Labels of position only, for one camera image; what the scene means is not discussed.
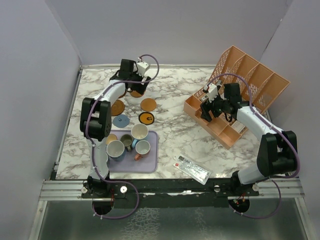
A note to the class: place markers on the large blue mug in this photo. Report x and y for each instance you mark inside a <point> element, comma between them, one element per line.
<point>116,150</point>

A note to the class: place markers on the pink handled white mug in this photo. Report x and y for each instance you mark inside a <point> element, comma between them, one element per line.
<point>142,148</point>

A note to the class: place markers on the blue round coaster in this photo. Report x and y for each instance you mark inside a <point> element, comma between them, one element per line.
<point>121,121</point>

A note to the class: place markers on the cream white mug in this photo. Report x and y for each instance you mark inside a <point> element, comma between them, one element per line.
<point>139,131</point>

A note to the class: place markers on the olive green small mug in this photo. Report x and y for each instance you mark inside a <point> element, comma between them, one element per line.
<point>127,141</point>

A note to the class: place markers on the peach plastic desk organizer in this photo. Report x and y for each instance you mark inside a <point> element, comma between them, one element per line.
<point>264,84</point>

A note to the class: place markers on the orange wooden coaster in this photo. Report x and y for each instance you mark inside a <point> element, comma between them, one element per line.
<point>148,105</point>

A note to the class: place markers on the black mounting rail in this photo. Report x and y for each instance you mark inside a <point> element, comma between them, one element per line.
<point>164,193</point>

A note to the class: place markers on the lilac plastic tray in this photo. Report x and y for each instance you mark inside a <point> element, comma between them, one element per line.
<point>147,164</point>

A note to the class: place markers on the dark brown ringed coaster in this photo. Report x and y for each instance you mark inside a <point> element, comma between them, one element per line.
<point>117,108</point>

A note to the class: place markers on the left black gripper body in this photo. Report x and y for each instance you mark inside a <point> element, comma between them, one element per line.
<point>135,77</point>

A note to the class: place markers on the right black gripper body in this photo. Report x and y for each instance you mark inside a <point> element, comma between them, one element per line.
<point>218,102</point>

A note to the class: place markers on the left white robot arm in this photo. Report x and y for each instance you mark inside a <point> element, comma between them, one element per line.
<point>96,116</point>

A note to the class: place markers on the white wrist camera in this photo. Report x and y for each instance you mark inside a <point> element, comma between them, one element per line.
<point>142,67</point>
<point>211,92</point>

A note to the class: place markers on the light wooden coaster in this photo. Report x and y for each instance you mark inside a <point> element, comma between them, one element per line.
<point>136,94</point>

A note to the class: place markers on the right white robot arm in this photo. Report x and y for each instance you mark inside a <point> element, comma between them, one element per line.
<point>277,153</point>

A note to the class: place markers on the white paper card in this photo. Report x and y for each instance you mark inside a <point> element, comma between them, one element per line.
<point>238,127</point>

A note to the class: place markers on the dark brown grooved coaster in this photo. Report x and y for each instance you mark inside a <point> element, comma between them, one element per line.
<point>121,96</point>

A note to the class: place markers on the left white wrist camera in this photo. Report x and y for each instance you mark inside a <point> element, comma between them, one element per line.
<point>142,67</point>

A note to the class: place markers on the orange topped blue cup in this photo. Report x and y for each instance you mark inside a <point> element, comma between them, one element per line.
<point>112,137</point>

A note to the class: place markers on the black orange face coaster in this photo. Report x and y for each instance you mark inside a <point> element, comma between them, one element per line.
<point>146,118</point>

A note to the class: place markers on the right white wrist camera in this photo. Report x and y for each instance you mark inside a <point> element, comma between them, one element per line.
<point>211,92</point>

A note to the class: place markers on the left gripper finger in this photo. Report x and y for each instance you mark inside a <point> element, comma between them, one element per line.
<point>130,87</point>
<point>143,85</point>

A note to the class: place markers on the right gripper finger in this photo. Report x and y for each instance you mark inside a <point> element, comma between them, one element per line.
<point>205,112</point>
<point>216,111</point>

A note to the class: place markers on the clear plastic packet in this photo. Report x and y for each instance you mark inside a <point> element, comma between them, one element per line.
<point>191,168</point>

